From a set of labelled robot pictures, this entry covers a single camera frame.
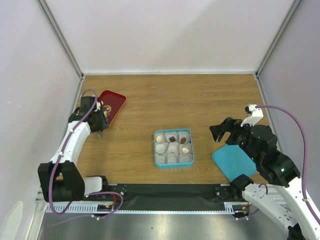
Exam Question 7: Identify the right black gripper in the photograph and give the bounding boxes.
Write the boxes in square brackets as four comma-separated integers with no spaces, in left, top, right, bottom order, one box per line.
[208,116,260,163]

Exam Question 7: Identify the metal tongs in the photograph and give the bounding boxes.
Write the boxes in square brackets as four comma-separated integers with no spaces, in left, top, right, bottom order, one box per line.
[97,131,104,139]

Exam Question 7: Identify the dark oval chocolate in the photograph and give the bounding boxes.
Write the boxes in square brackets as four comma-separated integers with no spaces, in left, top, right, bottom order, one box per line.
[180,137,188,144]

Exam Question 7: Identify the white almond chocolate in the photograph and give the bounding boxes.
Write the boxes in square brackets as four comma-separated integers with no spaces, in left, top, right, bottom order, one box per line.
[182,147,189,154]

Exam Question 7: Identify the dark square chocolate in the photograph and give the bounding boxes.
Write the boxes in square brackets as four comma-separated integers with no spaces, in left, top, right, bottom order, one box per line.
[169,136,176,143]

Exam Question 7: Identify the white oval chocolate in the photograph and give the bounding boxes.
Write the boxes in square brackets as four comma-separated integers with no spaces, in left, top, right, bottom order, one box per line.
[156,136,162,143]

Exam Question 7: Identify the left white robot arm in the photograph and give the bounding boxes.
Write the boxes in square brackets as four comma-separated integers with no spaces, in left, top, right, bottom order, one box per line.
[37,96,110,203]

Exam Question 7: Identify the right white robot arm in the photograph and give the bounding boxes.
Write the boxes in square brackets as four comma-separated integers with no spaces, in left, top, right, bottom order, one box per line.
[209,117,320,240]

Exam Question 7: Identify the red lacquer tray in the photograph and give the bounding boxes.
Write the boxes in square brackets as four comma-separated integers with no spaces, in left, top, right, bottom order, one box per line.
[99,90,127,126]

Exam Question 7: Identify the teal tin lid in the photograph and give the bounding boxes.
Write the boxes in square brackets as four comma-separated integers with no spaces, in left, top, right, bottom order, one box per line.
[211,145,257,182]

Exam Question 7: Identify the teal square tin box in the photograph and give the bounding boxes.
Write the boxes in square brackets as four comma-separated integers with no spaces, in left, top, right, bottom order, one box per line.
[153,128,195,169]

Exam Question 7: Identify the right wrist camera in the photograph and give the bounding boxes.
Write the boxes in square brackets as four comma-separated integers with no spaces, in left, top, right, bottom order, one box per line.
[240,104,264,127]

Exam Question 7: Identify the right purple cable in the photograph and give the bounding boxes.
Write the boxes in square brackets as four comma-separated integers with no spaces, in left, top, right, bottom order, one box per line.
[256,104,313,216]

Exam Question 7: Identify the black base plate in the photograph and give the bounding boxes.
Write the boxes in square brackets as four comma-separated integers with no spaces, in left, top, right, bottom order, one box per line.
[108,183,238,212]

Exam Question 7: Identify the aluminium frame rail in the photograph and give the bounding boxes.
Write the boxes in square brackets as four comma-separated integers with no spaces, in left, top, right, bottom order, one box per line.
[53,194,252,217]

